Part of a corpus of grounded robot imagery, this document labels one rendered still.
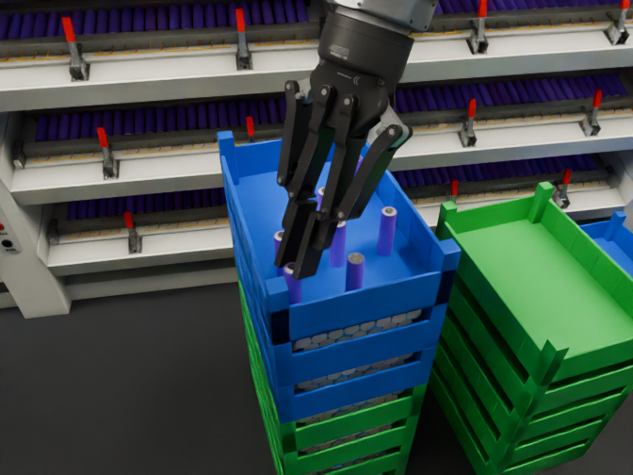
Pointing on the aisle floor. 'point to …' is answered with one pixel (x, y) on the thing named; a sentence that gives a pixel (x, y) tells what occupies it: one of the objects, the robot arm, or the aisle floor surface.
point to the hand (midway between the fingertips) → (303, 238)
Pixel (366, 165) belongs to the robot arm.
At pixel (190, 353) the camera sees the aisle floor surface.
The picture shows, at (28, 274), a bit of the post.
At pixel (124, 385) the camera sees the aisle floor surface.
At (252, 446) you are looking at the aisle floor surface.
